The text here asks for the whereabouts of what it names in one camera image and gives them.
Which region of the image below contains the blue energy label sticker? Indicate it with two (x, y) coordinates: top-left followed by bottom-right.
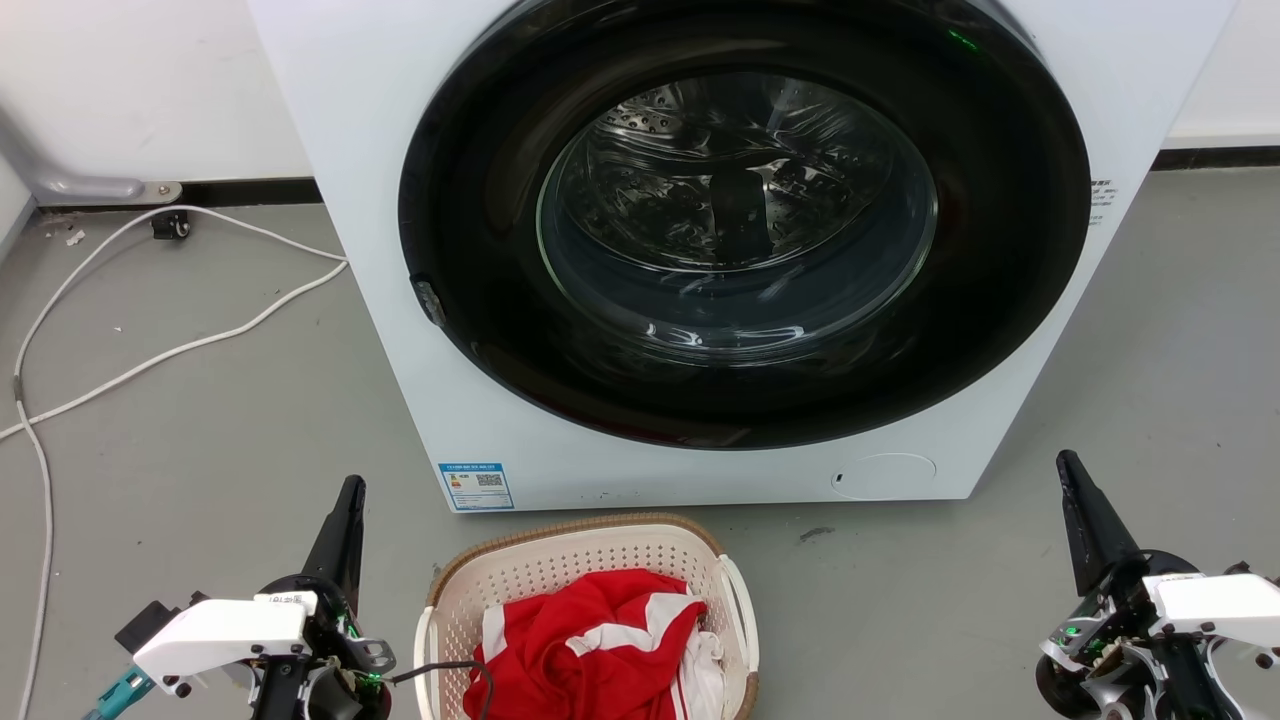
(438, 462), (516, 513)

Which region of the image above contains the cream perforated laundry basket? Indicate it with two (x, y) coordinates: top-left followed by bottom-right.
(413, 513), (761, 720)

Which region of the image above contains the black round washer door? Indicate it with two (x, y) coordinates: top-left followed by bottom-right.
(398, 0), (1093, 451)

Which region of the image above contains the grey pipe with bracket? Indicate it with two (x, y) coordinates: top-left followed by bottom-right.
(0, 100), (184, 207)

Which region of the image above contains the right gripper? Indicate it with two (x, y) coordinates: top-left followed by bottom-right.
(1034, 449), (1280, 720)

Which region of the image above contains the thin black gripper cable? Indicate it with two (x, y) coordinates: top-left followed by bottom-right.
(385, 659), (497, 720)

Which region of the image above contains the red and white garment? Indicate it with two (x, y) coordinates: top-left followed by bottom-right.
(463, 569), (727, 720)

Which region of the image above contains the round white filter cover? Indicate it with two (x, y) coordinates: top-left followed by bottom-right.
(829, 453), (938, 502)

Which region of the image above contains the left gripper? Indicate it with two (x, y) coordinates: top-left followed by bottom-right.
(133, 475), (397, 720)

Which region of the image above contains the long white cable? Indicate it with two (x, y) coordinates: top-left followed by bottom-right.
(12, 205), (351, 720)

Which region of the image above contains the white front-load washing machine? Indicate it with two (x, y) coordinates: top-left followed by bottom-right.
(247, 0), (1241, 514)

